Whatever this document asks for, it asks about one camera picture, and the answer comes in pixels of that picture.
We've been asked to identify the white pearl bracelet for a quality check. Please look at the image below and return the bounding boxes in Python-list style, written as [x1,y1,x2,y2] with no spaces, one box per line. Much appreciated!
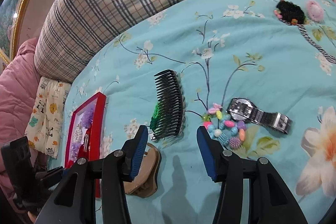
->
[73,122,83,143]

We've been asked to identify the tan hair claw clip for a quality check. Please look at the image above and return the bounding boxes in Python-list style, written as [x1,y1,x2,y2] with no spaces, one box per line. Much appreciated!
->
[124,143,161,198]

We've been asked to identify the colourful chunky bead bracelet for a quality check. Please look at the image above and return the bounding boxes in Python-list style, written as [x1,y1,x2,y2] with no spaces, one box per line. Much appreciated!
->
[201,102,247,150]

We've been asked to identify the purple flower black comb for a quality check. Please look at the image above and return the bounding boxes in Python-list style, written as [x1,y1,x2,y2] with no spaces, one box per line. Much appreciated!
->
[151,69,185,140]

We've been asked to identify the red velvet bow clip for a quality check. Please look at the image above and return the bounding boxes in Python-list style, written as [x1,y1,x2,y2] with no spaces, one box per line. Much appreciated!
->
[78,133,91,160]

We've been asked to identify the purple sequin scrunchie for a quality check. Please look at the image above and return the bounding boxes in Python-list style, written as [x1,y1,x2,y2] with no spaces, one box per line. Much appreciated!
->
[70,142,81,161]

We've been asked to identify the left hand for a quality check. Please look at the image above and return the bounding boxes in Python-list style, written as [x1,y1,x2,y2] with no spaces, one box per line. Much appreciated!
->
[27,211,37,223]

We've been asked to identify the red shallow box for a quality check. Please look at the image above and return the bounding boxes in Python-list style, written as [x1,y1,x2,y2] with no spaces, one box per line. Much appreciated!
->
[64,92,106,168]

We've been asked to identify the cartoon animal cushion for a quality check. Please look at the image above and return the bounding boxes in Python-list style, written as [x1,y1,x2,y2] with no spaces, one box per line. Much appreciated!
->
[25,77,71,159]

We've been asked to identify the silver metal wristwatch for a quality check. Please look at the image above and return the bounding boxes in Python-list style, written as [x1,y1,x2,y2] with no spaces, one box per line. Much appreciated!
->
[227,98,292,135]

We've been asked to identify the pink quilt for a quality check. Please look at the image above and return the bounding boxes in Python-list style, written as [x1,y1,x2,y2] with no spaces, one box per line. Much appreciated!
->
[0,38,41,145]

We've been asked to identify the green ribbon hair clip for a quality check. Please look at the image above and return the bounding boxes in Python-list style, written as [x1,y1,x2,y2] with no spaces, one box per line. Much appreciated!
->
[149,102,162,133]

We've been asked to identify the teal floral bedsheet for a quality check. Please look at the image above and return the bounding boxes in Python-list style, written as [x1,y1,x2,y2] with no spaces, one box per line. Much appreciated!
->
[63,0,335,223]

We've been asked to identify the black beaded hair clip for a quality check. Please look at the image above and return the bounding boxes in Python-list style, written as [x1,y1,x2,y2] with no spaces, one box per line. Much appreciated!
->
[274,0,306,25]

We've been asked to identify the pink fuzzy ball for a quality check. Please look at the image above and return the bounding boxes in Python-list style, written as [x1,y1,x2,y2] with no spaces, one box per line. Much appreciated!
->
[306,0,324,22]

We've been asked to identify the silver blue chain necklace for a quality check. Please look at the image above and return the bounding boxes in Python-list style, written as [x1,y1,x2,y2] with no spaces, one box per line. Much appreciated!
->
[282,19,336,64]

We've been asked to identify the gold picture frame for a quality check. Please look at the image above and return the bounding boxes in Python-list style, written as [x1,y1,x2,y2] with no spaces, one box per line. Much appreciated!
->
[1,0,29,66]

